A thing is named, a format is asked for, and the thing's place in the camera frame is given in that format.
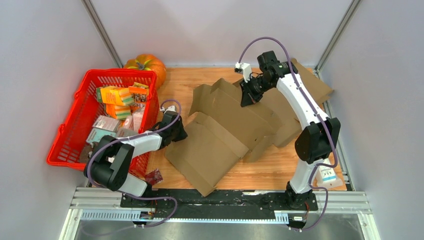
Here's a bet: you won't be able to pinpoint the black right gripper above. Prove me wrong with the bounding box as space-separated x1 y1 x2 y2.
240 75 274 107

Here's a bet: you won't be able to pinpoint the brown cardboard box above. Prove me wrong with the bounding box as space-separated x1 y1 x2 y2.
165 78 282 197

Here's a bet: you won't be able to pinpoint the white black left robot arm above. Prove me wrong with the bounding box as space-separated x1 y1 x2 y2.
83 110 188 208

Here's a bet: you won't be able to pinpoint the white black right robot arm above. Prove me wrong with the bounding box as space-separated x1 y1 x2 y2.
234 51 341 210

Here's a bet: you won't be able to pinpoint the orange snack box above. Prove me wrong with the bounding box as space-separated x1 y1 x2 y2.
128 82 150 104

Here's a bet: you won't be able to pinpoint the teal cookie box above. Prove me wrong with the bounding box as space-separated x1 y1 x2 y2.
86 128 116 144

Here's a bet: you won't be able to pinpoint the grey pink packet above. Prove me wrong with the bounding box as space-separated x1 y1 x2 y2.
116 107 145 138

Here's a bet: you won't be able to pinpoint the dark red snack packet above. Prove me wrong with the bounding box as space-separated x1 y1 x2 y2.
144 168 163 186

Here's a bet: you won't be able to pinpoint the flat brown cardboard sheet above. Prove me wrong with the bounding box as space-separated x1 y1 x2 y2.
255 60 328 148

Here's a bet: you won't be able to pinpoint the orange sponge pack lower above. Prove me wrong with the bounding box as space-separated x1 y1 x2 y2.
105 104 131 120

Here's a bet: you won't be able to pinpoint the orange sponge pack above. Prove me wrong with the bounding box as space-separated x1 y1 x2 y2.
105 104 131 120
96 85 134 106

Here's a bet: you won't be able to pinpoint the orange sponge pack upper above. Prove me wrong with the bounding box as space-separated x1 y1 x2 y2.
96 85 134 106

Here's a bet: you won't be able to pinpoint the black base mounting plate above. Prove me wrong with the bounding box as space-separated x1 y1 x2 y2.
119 188 319 220

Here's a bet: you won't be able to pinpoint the orange pumpkin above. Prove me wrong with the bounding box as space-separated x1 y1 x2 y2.
123 53 167 90

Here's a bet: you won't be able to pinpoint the brown netted item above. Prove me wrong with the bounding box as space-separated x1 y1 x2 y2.
78 142 99 164

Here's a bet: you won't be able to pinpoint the red plastic shopping basket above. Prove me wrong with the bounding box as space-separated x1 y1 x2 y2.
46 68 160 178

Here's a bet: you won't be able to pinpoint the white blue pouch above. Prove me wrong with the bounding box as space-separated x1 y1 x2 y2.
314 165 347 191

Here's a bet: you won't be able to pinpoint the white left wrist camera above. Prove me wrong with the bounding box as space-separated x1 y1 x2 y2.
162 105 177 113

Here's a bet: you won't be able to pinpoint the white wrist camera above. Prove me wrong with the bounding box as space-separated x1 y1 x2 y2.
162 105 177 113
234 62 252 83

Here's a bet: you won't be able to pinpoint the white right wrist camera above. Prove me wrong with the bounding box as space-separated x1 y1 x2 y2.
234 62 252 83

